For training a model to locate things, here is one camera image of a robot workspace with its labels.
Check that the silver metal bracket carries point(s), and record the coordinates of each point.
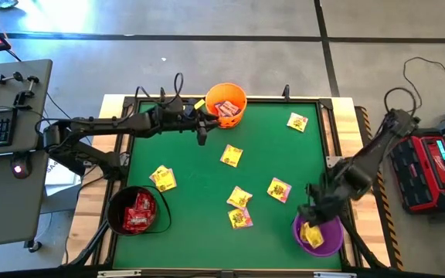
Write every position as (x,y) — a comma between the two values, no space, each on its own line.
(334,275)
(119,273)

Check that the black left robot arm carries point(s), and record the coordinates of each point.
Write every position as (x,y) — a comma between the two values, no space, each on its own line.
(102,123)

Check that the black desk foot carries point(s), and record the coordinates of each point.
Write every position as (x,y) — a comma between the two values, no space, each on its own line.
(33,246)

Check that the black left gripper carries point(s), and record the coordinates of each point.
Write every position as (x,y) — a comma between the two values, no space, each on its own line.
(176,117)

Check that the yellow Sour Patch candy pack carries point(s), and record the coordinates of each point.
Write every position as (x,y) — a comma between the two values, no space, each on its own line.
(166,180)
(279,190)
(239,197)
(240,218)
(297,122)
(304,231)
(231,155)
(315,236)
(157,171)

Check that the black plastic bucket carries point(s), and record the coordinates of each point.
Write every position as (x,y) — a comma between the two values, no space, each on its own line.
(114,212)

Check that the red black power station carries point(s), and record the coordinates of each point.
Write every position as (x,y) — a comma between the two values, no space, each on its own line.
(427,177)

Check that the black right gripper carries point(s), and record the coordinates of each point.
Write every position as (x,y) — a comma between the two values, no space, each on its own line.
(323,201)

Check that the black computer mouse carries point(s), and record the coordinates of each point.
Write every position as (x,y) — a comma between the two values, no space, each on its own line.
(21,168)

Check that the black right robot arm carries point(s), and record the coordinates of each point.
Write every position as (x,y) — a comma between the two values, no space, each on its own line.
(377,154)

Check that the yellow black hazard strip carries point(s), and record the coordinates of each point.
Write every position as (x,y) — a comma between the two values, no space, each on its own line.
(394,251)

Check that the red Skittles candy pack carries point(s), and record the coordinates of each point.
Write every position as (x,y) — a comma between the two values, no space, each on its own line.
(130,212)
(135,223)
(146,202)

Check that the orange pumpkin face bucket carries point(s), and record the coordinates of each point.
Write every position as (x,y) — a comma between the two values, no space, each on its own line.
(212,96)

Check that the green table mat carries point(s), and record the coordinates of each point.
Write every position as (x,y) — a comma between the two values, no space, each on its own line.
(207,239)

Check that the purple plastic bucket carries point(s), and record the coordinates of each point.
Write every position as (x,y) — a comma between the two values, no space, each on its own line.
(332,243)

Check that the Hershey's cookies cream bar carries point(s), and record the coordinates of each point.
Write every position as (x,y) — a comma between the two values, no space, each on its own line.
(221,110)
(232,109)

